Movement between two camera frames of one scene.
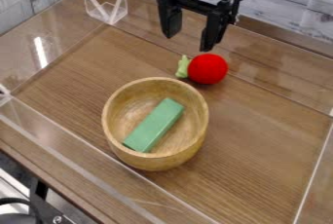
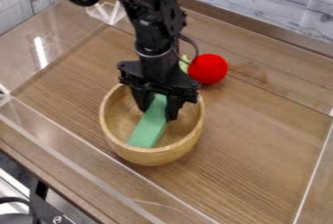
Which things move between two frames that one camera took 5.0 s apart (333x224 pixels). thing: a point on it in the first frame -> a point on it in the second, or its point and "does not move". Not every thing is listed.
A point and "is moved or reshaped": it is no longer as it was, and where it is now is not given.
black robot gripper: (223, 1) -> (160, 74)
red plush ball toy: (206, 68) does not move
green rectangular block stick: (154, 126) is moved or reshaped
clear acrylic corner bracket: (105, 13) does not move
